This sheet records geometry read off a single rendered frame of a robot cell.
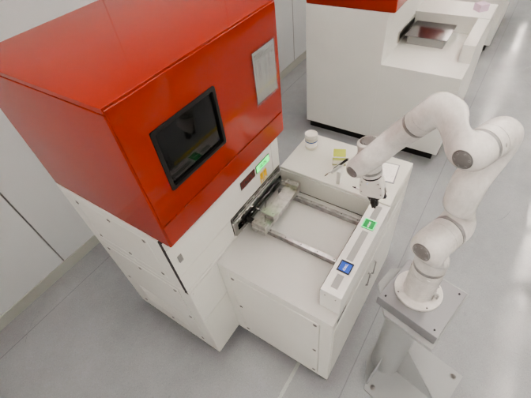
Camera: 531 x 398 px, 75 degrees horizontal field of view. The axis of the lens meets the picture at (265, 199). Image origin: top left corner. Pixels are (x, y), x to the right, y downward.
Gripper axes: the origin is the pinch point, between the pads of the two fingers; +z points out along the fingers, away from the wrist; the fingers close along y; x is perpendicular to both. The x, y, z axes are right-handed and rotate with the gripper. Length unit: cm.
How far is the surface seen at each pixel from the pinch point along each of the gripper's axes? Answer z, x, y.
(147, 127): -68, -56, -40
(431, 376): 119, -11, 29
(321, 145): 5, 42, -48
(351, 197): 15.4, 15.0, -19.0
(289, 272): 24, -33, -30
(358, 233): 14.6, -6.8, -5.9
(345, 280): 15.7, -31.6, -1.0
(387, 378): 114, -25, 9
